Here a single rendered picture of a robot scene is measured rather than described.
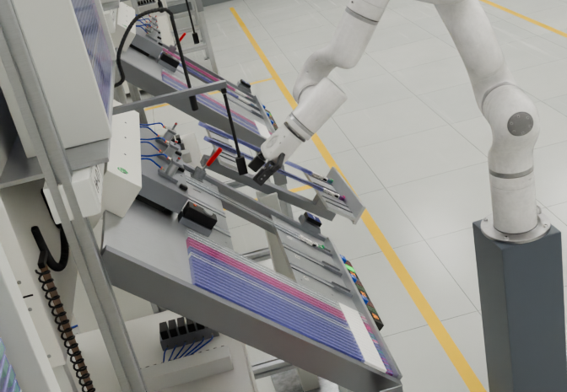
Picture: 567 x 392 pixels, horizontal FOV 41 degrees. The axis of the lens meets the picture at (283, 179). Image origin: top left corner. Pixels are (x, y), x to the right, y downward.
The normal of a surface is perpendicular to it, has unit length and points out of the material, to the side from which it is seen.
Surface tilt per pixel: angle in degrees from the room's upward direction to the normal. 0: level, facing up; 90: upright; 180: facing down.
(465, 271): 0
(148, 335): 0
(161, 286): 90
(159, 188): 90
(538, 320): 90
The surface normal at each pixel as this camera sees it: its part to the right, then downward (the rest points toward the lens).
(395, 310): -0.19, -0.89
